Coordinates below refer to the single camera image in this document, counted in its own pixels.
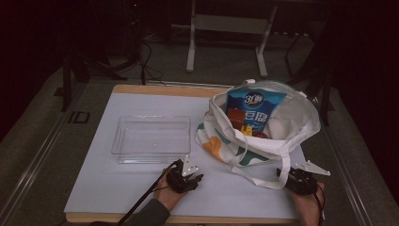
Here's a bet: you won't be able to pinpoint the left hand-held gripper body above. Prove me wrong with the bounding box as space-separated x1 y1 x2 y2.
165 154 200 194

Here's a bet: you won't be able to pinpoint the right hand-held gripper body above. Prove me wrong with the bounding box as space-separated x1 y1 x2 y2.
281 159 331 196

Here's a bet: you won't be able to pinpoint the clear plastic box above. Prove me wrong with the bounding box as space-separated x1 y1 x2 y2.
111 115 192 165

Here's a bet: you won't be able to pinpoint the white tote bag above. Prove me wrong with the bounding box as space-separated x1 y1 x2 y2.
194 78 322 190

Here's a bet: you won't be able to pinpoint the blue snack bag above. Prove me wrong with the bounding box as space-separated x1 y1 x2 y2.
225 87 288 133

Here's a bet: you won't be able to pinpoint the person's left hand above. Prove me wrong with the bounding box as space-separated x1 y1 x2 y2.
153 170 189 213

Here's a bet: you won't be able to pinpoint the person's right hand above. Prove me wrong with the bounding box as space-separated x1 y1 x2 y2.
290 182 326 226

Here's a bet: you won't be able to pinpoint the white table mat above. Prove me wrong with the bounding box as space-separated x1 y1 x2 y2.
64 92 307 220

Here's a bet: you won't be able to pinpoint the black metal stand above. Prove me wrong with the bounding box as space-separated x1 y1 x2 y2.
271 18 336 126

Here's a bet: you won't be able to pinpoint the black tripod stand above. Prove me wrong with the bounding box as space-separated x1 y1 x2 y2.
60 53 128 112

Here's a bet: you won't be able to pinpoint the white metal stand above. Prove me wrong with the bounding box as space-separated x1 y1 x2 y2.
185 0 279 78

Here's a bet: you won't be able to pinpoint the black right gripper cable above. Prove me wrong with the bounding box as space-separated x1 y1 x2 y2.
313 183 326 226

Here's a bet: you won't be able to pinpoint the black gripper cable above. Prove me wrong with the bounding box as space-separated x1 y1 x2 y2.
117 159 180 226
313 183 326 226

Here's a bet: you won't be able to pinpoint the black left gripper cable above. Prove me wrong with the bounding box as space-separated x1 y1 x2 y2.
117 159 180 226

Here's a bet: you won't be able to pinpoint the black floor cables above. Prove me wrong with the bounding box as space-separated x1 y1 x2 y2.
137 40 166 87

